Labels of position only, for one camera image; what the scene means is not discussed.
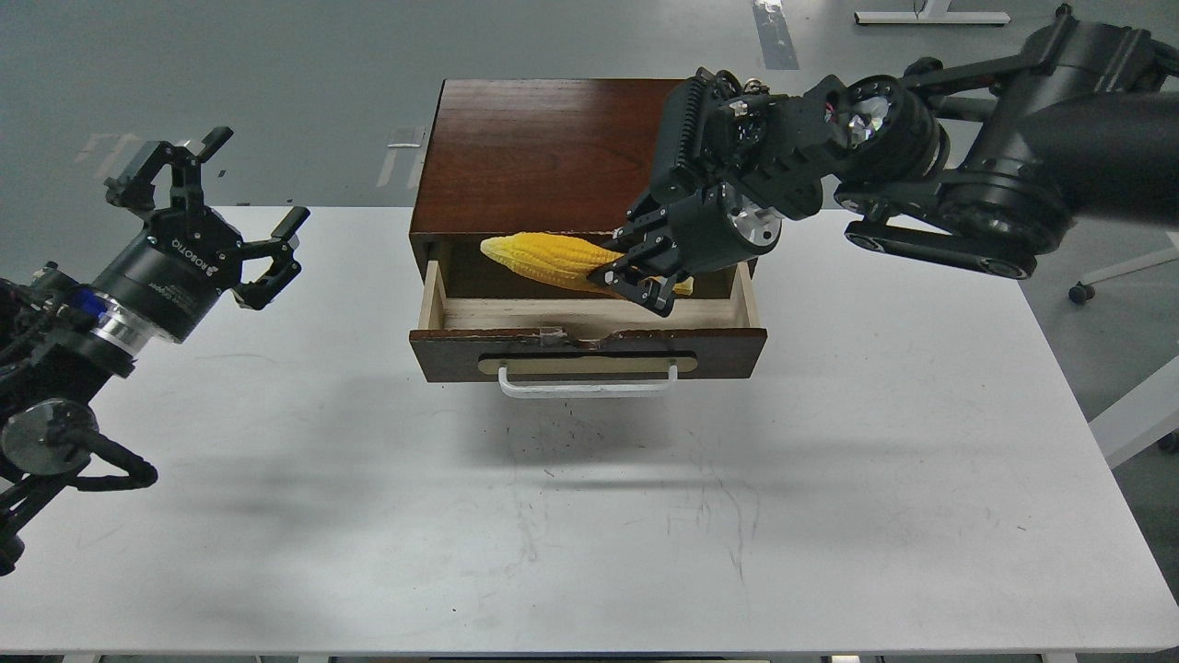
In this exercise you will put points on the white chair base with wheel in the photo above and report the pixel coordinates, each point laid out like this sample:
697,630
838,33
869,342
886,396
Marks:
1084,289

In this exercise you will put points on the dark wooden cabinet box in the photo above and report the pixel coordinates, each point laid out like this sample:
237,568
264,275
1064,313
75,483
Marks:
530,155

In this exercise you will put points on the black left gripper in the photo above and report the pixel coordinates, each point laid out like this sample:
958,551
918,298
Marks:
175,267

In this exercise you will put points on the yellow corn cob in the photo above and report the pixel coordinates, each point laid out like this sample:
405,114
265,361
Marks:
555,259

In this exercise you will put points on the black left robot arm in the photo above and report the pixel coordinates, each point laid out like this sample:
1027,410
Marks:
64,339

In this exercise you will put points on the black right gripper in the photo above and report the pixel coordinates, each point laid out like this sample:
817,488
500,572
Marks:
708,230

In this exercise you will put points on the white table leg base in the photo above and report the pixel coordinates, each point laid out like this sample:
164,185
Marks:
932,13

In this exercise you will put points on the wooden drawer with white handle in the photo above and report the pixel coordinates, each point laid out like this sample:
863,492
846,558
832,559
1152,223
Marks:
585,341

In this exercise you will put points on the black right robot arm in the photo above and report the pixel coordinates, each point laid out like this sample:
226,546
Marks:
980,167

